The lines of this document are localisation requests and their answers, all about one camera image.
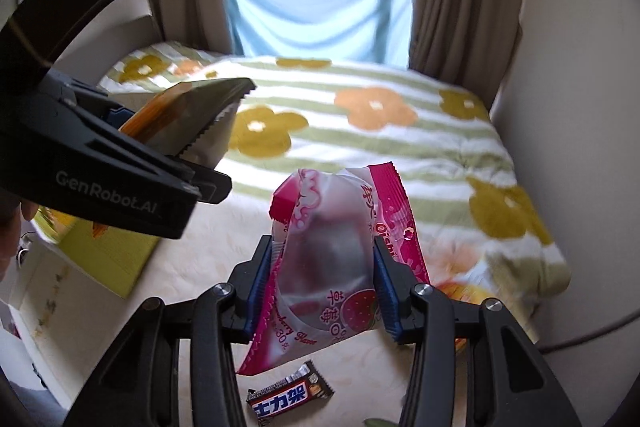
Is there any yellow-green cardboard box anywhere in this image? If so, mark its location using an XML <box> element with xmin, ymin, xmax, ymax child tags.
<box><xmin>32</xmin><ymin>202</ymin><xmax>161</xmax><ymax>299</ymax></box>

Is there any blue window cloth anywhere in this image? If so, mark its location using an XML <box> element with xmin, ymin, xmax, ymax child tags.
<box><xmin>227</xmin><ymin>0</ymin><xmax>415</xmax><ymax>68</ymax></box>

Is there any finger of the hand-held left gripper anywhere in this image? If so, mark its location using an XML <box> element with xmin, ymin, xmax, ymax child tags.
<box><xmin>70</xmin><ymin>79</ymin><xmax>136</xmax><ymax>128</ymax></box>
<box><xmin>65</xmin><ymin>104</ymin><xmax>233</xmax><ymax>205</ymax></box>

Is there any pink white snack bag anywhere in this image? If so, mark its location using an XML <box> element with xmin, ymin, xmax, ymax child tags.
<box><xmin>236</xmin><ymin>163</ymin><xmax>432</xmax><ymax>377</ymax></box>

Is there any floral striped blanket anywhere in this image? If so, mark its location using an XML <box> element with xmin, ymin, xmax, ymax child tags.
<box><xmin>97</xmin><ymin>41</ymin><xmax>573</xmax><ymax>303</ymax></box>

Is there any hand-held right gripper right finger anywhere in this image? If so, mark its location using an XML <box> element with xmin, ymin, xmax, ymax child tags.
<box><xmin>372</xmin><ymin>236</ymin><xmax>583</xmax><ymax>427</ymax></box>

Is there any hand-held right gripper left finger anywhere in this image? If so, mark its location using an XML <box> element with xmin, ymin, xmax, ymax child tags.
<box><xmin>62</xmin><ymin>234</ymin><xmax>281</xmax><ymax>427</ymax></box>

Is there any orange snack packet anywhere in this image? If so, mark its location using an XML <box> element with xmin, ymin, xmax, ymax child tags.
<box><xmin>120</xmin><ymin>77</ymin><xmax>257</xmax><ymax>170</ymax></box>

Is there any person's left hand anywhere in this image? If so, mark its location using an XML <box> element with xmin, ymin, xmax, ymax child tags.
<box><xmin>0</xmin><ymin>197</ymin><xmax>40</xmax><ymax>293</ymax></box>

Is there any brown chocolate bar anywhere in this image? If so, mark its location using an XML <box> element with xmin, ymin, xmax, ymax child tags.
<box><xmin>246</xmin><ymin>360</ymin><xmax>335</xmax><ymax>425</ymax></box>

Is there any black cable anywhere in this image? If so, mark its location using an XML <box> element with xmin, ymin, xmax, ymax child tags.
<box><xmin>540</xmin><ymin>312</ymin><xmax>640</xmax><ymax>353</ymax></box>

